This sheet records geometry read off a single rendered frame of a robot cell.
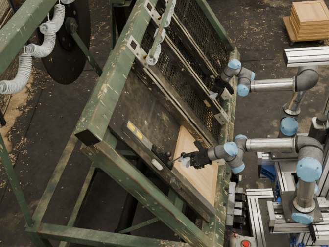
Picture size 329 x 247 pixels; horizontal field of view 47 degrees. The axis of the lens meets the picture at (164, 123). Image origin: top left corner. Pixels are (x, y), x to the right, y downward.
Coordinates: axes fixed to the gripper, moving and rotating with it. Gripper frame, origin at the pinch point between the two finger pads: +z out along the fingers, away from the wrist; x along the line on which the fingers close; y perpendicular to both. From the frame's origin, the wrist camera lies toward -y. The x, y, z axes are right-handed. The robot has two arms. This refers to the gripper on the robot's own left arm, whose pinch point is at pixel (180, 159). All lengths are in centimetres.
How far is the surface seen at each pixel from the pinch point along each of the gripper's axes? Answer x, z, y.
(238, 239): 52, -6, 39
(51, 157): 68, 219, -78
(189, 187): 21.9, 9.1, 9.8
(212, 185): 55, 11, 0
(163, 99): -2.7, 9.5, -43.0
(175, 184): 9.1, 10.6, 10.6
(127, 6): -9, 37, -134
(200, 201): 35.4, 9.4, 16.0
